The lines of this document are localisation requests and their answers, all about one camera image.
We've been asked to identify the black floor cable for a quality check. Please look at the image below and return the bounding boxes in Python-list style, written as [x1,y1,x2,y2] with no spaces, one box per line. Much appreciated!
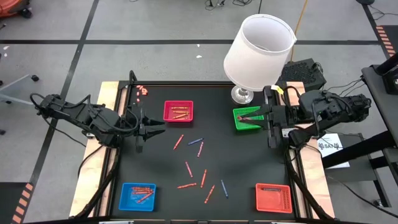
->
[326,175,398,216]

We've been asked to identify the white shade silver table lamp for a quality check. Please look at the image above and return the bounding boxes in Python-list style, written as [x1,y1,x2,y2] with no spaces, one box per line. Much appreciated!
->
[223,13,298,105]

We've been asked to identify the black floor cables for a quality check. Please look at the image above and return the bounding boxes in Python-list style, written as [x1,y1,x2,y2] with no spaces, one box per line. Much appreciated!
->
[204,0,251,7]

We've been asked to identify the black side desk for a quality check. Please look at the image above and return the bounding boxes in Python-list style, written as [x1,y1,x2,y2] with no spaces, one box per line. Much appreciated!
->
[322,52,398,208]

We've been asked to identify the orange plastic basket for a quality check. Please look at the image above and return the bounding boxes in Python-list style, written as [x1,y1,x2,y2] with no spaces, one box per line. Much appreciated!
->
[255,182,294,214]

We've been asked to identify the yellow power cable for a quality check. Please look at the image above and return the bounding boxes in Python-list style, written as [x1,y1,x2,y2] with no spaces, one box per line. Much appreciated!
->
[290,0,309,62]

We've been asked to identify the grey office chair base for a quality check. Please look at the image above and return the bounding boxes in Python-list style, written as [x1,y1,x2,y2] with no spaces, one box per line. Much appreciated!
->
[0,73,44,106]

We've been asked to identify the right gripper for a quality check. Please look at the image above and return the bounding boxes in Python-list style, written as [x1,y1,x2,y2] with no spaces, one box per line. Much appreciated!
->
[244,86,301,149]

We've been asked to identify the white paper sheet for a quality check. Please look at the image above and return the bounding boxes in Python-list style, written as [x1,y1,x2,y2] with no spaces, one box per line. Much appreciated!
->
[317,133,351,170]

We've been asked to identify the green plastic basket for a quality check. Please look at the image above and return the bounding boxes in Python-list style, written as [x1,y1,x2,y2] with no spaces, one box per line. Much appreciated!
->
[232,106,265,131]

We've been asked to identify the black perforated box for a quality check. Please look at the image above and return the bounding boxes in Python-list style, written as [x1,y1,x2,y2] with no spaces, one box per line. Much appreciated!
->
[279,58,327,94]

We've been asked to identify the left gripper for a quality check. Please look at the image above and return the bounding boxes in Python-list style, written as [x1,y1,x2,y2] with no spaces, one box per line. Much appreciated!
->
[123,105,167,154]

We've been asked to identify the orange round object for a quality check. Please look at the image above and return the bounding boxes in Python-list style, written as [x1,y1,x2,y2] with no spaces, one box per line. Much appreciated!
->
[0,0,33,19]

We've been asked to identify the red plastic basket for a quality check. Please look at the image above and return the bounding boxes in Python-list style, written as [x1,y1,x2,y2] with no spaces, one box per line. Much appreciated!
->
[162,100,194,123]

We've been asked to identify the blue plastic basket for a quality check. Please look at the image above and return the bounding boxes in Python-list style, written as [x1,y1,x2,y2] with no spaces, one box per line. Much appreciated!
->
[118,182,157,213]

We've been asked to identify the wooden side board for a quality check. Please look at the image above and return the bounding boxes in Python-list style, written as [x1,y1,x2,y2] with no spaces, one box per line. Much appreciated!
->
[68,81,121,218]
[285,81,336,219]

